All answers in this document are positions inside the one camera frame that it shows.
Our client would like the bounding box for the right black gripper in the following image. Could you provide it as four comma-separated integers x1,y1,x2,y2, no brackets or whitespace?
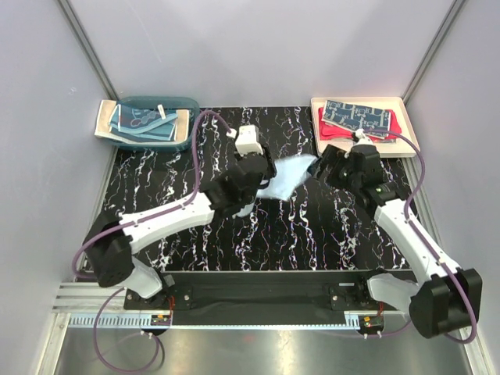
306,145,361,194

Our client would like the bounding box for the red towel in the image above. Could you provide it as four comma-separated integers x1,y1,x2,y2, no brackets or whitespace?
318,107,402,140

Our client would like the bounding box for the blue beige patterned towel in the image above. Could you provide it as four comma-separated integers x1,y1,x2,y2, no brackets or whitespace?
322,100,391,139

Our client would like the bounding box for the light blue towel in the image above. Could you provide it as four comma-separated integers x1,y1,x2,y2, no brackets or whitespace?
234,154,318,217

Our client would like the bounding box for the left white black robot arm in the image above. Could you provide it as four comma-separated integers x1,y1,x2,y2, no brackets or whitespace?
84,152,277,309

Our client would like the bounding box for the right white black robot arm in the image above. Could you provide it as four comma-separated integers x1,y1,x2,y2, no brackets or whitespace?
314,144,482,339

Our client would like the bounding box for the cream plastic tray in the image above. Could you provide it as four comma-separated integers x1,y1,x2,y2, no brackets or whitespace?
310,97,420,158

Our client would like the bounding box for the black marble pattern mat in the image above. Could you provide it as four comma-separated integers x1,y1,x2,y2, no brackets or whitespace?
102,106,409,272

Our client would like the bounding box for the teal plastic basket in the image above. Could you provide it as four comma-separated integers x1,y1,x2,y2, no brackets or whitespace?
112,96,200,152

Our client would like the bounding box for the blue cartoon print towel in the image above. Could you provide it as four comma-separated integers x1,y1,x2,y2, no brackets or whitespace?
109,104,178,143

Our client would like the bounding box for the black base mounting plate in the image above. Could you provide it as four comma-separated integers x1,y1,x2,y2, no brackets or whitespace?
123,269,399,312

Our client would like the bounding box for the beige towel in basket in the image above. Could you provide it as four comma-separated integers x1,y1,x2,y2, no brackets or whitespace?
95,100,191,147

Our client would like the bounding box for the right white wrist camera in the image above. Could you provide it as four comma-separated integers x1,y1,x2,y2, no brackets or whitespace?
352,129,373,146

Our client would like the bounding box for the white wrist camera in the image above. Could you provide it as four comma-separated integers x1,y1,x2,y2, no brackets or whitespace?
352,129,373,146
226,125,263,156

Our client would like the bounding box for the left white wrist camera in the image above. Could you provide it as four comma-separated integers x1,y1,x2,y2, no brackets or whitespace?
226,125,263,156

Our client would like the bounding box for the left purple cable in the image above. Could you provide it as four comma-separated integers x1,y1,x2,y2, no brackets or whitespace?
70,110,238,372

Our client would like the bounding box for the purple cable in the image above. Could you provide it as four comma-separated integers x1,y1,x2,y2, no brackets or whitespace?
353,130,480,345
70,110,238,372

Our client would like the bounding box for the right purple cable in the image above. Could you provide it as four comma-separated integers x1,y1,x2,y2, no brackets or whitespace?
353,130,480,345

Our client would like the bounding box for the right aluminium frame post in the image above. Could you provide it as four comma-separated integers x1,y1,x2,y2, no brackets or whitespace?
402,0,468,105

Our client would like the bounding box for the aluminium frame post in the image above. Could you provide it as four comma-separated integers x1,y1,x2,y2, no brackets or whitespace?
402,0,468,105
55,0,119,100

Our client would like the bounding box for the aluminium rail with slots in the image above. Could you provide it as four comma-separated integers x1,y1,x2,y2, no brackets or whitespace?
53,284,384,331

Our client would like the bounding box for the left aluminium frame post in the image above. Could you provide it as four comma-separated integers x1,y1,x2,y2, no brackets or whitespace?
55,0,119,100

